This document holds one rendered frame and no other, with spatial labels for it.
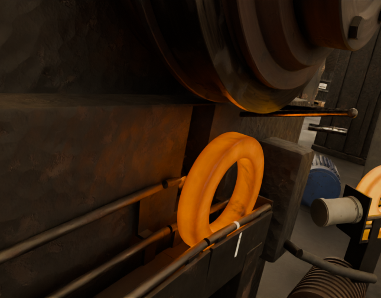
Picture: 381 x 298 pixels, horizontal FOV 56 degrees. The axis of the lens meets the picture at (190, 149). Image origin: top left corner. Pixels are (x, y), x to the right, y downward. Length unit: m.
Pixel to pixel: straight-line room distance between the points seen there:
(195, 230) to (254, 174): 0.15
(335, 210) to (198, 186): 0.41
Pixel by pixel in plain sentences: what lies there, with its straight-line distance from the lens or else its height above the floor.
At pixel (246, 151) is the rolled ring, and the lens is 0.51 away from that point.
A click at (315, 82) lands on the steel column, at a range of 9.23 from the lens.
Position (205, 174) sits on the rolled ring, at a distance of 0.45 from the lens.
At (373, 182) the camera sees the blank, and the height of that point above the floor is 0.74.
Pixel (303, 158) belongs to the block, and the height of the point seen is 0.79.
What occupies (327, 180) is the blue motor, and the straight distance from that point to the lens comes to 2.58.
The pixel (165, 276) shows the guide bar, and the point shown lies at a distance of 0.42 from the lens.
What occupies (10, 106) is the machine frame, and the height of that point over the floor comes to 0.87.
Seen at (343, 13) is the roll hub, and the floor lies 1.00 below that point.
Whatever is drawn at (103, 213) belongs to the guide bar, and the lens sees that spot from 0.43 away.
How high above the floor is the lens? 0.95
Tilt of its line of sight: 16 degrees down
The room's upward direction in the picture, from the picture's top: 11 degrees clockwise
